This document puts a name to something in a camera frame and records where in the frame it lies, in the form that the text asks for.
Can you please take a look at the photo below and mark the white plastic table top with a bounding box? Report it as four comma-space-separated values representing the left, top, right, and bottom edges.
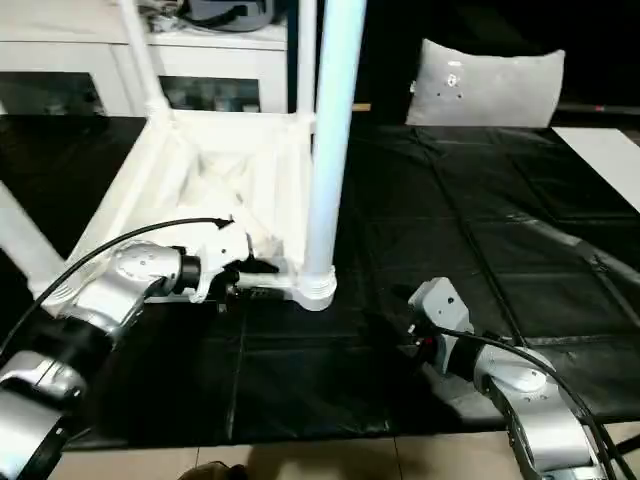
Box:
28, 108, 339, 315

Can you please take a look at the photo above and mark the white flat board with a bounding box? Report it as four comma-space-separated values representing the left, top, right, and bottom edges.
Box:
550, 126, 640, 218

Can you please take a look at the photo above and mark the black cabinet with gold label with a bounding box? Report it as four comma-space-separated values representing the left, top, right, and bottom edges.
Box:
286, 0, 640, 126

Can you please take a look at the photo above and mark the dark round appliance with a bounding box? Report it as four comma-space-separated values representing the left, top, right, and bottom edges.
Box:
148, 0, 289, 33

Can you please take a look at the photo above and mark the grey cushion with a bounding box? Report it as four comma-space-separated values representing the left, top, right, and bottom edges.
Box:
406, 38, 568, 129

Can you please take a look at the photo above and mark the white glass-door cabinet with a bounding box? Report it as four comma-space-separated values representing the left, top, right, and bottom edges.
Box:
0, 0, 293, 117

